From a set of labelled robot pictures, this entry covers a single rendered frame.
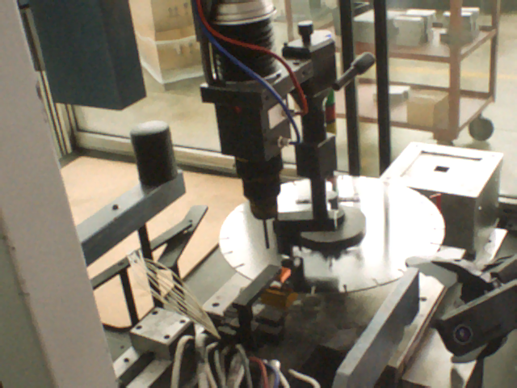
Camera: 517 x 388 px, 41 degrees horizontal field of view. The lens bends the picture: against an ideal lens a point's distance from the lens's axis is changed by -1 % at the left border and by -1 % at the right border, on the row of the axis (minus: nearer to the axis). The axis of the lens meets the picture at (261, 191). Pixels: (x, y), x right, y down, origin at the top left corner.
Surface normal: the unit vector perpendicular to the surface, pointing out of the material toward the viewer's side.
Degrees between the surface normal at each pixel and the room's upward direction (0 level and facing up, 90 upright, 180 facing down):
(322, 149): 90
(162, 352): 90
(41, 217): 90
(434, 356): 0
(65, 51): 90
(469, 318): 60
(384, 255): 0
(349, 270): 0
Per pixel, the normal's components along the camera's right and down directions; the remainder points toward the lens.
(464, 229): -0.51, 0.44
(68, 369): 0.85, 0.15
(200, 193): -0.11, -0.88
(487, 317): 0.02, -0.05
